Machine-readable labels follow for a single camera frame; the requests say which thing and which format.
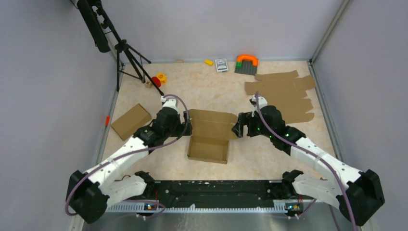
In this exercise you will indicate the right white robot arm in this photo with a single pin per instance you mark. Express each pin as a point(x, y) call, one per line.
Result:
point(357, 194)

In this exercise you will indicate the orange U-shaped toy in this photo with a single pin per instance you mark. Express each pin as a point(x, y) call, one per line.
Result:
point(247, 57)

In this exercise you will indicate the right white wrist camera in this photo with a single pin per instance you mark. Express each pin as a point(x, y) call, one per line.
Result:
point(258, 103)

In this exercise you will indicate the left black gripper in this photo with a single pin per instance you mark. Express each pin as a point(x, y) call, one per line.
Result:
point(181, 127)

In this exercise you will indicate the yellow toy block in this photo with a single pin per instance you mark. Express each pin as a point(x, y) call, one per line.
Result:
point(209, 62)

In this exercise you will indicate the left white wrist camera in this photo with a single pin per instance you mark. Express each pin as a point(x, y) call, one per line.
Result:
point(169, 103)

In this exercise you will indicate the stack of flat cardboard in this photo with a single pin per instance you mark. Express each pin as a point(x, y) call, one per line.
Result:
point(287, 92)

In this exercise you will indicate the playing card deck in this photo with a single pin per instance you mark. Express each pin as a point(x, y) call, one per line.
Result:
point(221, 65)

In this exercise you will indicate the small wooden cube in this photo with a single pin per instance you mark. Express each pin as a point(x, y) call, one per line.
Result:
point(148, 85)

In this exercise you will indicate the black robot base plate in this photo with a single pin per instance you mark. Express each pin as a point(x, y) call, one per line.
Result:
point(234, 194)

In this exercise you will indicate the yellow round disc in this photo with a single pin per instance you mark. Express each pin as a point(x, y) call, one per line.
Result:
point(162, 78)

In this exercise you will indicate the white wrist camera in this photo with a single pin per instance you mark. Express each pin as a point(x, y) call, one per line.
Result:
point(258, 103)
point(169, 103)

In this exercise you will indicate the red round disc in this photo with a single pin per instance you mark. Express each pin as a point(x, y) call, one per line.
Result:
point(156, 81)

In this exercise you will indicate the orange clip on frame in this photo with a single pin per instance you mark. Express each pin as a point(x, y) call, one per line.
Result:
point(107, 121)

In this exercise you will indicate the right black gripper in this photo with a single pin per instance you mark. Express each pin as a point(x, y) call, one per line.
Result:
point(243, 118)

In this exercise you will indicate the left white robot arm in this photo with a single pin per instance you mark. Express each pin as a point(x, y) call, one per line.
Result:
point(92, 192)

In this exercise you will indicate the dark grey building plate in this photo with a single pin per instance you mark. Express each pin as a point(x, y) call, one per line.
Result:
point(247, 69)

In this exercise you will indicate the black camera tripod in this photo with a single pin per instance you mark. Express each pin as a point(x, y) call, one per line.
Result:
point(107, 39)

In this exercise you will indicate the folded brown cardboard box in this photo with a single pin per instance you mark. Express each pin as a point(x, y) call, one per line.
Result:
point(126, 125)

